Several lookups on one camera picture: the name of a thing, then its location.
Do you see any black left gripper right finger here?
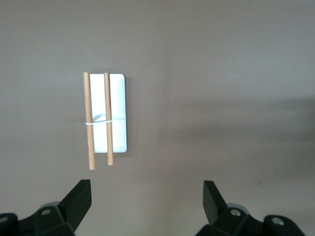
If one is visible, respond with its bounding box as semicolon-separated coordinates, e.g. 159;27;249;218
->
195;180;306;236

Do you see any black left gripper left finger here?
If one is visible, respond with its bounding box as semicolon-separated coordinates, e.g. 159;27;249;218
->
0;179;92;236

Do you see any wooden towel rack rod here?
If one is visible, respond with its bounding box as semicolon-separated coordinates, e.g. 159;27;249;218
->
103;72;114;166
83;72;96;171

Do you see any white towel rack base tray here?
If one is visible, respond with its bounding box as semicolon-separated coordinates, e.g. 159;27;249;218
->
89;73;128;153

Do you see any white rubber band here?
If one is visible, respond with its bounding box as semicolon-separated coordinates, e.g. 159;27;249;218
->
85;113;127;125

